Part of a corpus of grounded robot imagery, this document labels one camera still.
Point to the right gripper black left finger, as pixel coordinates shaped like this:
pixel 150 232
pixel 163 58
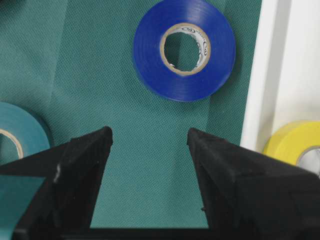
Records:
pixel 51 192

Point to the yellow tape roll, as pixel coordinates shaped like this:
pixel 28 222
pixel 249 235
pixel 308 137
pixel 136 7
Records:
pixel 297 143

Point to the teal tape roll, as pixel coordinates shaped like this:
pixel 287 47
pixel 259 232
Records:
pixel 22 133

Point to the green table cloth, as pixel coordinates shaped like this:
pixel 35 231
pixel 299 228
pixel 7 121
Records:
pixel 70 62

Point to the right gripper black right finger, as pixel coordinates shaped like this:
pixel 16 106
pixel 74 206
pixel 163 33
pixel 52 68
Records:
pixel 249 196

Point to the blue tape roll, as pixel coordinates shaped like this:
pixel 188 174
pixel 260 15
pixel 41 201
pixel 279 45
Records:
pixel 184 50

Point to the white plastic tray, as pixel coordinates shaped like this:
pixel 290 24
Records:
pixel 285 76

